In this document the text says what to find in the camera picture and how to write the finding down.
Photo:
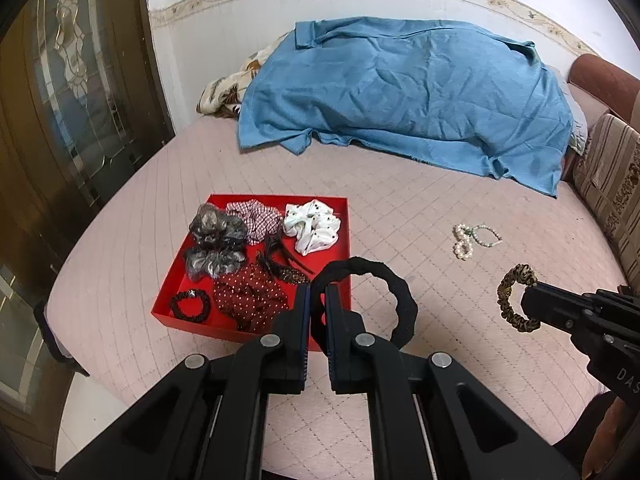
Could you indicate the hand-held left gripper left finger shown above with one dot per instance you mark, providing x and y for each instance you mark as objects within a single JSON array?
[{"x": 305, "y": 340}]

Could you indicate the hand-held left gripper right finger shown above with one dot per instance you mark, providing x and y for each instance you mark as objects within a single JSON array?
[{"x": 332, "y": 360}]

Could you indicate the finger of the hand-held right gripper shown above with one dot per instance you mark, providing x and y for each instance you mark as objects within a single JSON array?
[
  {"x": 550, "y": 296},
  {"x": 555, "y": 319}
]

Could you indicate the leopard print hair clip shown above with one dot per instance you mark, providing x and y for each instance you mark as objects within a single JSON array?
[{"x": 287, "y": 275}]

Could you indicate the red dotted scrunchie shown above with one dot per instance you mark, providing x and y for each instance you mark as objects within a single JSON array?
[{"x": 245, "y": 295}]

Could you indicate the black claw hair clip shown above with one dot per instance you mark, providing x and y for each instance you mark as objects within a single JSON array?
[{"x": 274, "y": 247}]

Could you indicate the red tray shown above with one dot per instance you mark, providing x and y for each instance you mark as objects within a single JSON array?
[{"x": 205, "y": 329}]

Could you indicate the white dotted scrunchie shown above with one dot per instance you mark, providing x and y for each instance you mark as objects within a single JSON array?
[{"x": 312, "y": 230}]

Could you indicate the grey organza scrunchie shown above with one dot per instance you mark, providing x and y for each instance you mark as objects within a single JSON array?
[
  {"x": 210, "y": 260},
  {"x": 215, "y": 225}
]

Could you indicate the red gingham scrunchie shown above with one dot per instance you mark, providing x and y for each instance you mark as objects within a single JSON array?
[{"x": 255, "y": 215}]

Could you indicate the person's right forearm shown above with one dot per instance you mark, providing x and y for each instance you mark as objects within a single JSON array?
[{"x": 607, "y": 440}]

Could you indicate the striped sofa cushion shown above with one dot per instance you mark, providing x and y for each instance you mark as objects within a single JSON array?
[{"x": 610, "y": 180}]

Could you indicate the quilted white pillow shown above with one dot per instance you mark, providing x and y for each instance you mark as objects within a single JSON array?
[{"x": 580, "y": 130}]

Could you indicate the blue cloth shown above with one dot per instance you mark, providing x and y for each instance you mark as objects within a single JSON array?
[{"x": 400, "y": 95}]

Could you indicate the floral blanket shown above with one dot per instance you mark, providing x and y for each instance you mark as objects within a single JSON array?
[{"x": 225, "y": 92}]

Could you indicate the dark glazed door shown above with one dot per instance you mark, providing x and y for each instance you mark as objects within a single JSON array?
[{"x": 75, "y": 110}]

